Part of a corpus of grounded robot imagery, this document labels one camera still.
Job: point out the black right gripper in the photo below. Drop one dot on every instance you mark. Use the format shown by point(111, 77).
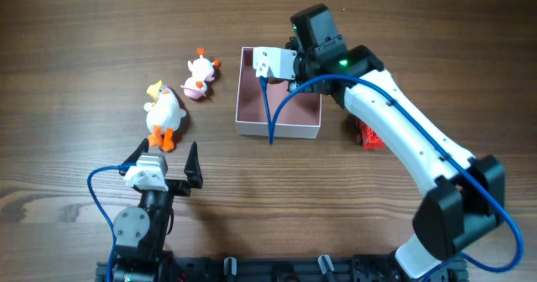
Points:
point(294, 86)

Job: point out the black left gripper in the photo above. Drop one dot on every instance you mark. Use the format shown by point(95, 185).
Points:
point(179, 185)

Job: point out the white box pink interior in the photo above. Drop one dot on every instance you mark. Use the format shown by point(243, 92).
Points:
point(300, 117)

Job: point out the red toy fire truck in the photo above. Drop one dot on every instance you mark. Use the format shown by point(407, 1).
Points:
point(367, 138)

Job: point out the brown plush capybara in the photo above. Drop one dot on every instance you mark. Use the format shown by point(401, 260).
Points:
point(272, 80)

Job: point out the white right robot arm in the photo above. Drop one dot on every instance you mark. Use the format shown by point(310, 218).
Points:
point(463, 197)

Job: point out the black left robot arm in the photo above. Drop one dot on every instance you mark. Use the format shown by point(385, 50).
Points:
point(140, 231)

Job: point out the white plush duck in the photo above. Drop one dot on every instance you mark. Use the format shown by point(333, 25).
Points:
point(164, 116)

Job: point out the pink hat duck toy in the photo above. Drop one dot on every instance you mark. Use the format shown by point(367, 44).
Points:
point(202, 72)

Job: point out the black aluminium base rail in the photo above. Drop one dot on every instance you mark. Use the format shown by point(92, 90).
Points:
point(358, 268)

